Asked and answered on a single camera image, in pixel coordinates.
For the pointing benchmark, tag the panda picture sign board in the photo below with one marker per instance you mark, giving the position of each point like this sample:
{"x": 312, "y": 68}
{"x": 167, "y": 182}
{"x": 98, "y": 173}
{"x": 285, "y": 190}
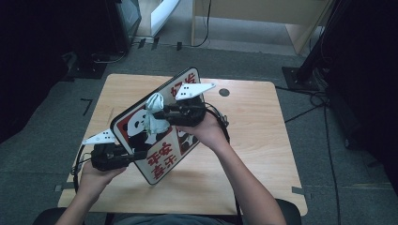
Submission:
{"x": 162, "y": 156}

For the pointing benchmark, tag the light teal cloth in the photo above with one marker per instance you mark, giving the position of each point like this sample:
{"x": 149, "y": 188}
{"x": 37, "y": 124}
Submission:
{"x": 155, "y": 123}

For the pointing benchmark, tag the grey tape strip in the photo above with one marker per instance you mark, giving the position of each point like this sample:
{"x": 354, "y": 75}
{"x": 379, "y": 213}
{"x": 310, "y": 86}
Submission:
{"x": 58, "y": 187}
{"x": 298, "y": 190}

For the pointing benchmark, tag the black flat stand base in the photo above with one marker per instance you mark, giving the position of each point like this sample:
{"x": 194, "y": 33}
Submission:
{"x": 86, "y": 67}

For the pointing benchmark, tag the black tape corner mark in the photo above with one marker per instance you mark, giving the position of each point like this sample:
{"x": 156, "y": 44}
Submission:
{"x": 89, "y": 100}

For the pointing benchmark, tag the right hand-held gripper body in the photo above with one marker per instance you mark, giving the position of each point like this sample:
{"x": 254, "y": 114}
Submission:
{"x": 187, "y": 114}

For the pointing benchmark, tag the dark curtain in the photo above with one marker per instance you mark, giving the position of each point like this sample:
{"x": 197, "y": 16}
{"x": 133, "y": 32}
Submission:
{"x": 369, "y": 78}
{"x": 34, "y": 56}

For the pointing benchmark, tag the white panel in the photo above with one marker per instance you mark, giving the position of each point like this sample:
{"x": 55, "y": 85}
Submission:
{"x": 164, "y": 14}

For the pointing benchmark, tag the black tape strip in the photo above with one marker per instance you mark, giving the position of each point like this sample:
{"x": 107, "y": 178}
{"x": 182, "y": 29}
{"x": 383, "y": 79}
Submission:
{"x": 179, "y": 46}
{"x": 155, "y": 43}
{"x": 141, "y": 43}

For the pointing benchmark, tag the black monitor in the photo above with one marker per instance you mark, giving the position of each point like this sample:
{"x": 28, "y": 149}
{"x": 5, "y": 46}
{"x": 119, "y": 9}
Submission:
{"x": 125, "y": 22}

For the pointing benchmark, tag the person's grey-blue clothing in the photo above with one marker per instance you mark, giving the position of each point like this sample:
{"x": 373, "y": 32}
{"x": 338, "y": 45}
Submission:
{"x": 169, "y": 220}

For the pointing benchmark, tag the light wooden desk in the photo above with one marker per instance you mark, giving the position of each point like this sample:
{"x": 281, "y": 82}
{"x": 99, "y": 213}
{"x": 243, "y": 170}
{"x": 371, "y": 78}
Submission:
{"x": 266, "y": 9}

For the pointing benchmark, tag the person's right hand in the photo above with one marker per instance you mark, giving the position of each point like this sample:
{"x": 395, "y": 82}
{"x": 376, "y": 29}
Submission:
{"x": 208, "y": 132}

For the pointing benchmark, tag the black round table grommet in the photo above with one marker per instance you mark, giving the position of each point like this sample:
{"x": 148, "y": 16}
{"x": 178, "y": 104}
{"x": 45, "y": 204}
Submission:
{"x": 224, "y": 92}

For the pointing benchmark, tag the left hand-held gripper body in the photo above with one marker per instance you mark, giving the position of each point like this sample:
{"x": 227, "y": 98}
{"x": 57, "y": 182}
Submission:
{"x": 108, "y": 157}

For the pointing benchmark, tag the black stand with pole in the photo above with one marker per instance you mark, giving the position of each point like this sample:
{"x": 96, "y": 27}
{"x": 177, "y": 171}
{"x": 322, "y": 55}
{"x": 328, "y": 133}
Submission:
{"x": 302, "y": 78}

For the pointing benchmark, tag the person's left hand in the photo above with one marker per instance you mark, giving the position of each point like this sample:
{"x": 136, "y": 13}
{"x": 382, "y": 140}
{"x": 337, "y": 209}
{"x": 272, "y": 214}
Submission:
{"x": 94, "y": 181}

